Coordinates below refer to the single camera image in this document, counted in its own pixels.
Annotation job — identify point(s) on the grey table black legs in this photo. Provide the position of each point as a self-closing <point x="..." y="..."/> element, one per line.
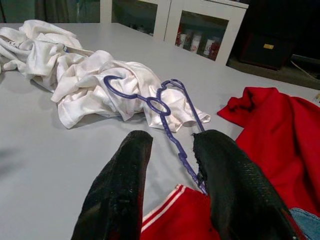
<point x="50" y="155"/>

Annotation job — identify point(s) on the dark speaker gold label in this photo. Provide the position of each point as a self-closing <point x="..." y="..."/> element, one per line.
<point x="265" y="55"/>

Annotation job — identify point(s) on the dark TV stand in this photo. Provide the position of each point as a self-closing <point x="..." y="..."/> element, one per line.
<point x="275" y="75"/>

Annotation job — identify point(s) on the red shirt white stripes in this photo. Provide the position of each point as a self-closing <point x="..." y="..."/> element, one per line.
<point x="275" y="130"/>

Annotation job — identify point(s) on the white T-shirt flag print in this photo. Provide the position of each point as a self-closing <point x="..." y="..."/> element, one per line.
<point x="82" y="75"/>

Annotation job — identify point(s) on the blue denim jeans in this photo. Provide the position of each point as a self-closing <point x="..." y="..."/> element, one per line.
<point x="307" y="222"/>

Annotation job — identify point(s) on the white red printed bottle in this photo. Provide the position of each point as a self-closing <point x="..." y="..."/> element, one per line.
<point x="196" y="43"/>
<point x="211" y="46"/>
<point x="181" y="40"/>

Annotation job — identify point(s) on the white glass door cabinet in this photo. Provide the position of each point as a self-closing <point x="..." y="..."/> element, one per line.
<point x="162" y="22"/>

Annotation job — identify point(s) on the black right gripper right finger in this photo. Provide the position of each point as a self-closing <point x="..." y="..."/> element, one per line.
<point x="237" y="195"/>

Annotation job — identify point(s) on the purple plastic hanger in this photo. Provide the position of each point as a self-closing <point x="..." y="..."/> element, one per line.
<point x="144" y="99"/>

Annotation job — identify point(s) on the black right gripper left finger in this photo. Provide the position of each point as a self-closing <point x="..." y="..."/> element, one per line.
<point x="117" y="195"/>

